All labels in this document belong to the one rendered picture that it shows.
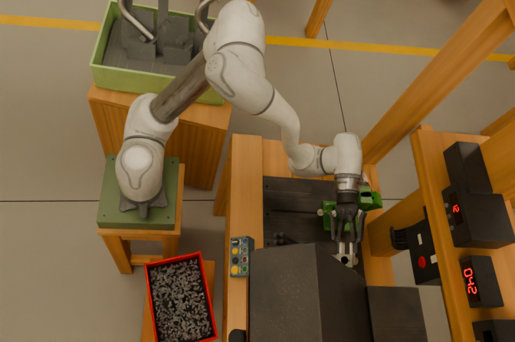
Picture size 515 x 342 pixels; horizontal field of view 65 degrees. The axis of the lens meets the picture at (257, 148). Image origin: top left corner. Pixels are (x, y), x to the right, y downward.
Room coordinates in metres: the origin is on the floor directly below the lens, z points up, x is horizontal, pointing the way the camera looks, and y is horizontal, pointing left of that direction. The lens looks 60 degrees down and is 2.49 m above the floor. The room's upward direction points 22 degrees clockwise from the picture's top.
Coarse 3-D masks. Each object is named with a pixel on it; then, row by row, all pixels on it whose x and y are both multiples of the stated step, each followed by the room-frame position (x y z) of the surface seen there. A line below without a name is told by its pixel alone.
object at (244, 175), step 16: (240, 144) 0.90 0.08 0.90; (256, 144) 0.93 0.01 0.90; (240, 160) 0.82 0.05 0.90; (256, 160) 0.86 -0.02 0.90; (240, 176) 0.75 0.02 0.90; (256, 176) 0.78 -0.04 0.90; (240, 192) 0.68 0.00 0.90; (256, 192) 0.71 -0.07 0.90; (240, 208) 0.62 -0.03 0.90; (256, 208) 0.65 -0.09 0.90; (240, 224) 0.56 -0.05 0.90; (256, 224) 0.58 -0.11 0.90; (256, 240) 0.52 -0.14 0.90; (224, 272) 0.38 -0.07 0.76; (224, 288) 0.32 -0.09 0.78; (240, 288) 0.32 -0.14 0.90; (224, 304) 0.26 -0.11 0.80; (240, 304) 0.27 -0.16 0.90; (224, 320) 0.21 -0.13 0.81; (240, 320) 0.22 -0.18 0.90; (224, 336) 0.16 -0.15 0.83
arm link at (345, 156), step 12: (348, 132) 0.86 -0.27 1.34; (336, 144) 0.81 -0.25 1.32; (348, 144) 0.81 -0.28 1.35; (360, 144) 0.84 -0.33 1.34; (324, 156) 0.77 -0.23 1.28; (336, 156) 0.77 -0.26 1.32; (348, 156) 0.77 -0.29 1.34; (360, 156) 0.79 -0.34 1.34; (324, 168) 0.74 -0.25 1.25; (336, 168) 0.73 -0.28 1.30; (348, 168) 0.73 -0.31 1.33; (360, 168) 0.76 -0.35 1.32
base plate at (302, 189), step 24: (264, 192) 0.73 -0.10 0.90; (288, 192) 0.77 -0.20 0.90; (312, 192) 0.81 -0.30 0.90; (336, 192) 0.86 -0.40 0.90; (264, 216) 0.63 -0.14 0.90; (288, 216) 0.67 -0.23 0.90; (312, 216) 0.71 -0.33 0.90; (264, 240) 0.53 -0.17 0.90; (312, 240) 0.61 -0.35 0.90; (360, 264) 0.59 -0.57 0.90
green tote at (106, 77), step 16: (112, 0) 1.34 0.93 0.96; (112, 16) 1.31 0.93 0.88; (192, 16) 1.45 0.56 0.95; (96, 48) 1.04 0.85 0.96; (96, 64) 0.96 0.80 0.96; (96, 80) 0.95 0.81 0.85; (112, 80) 0.97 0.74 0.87; (128, 80) 0.99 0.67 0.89; (144, 80) 1.02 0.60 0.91; (160, 80) 1.04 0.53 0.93; (208, 96) 1.11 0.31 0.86
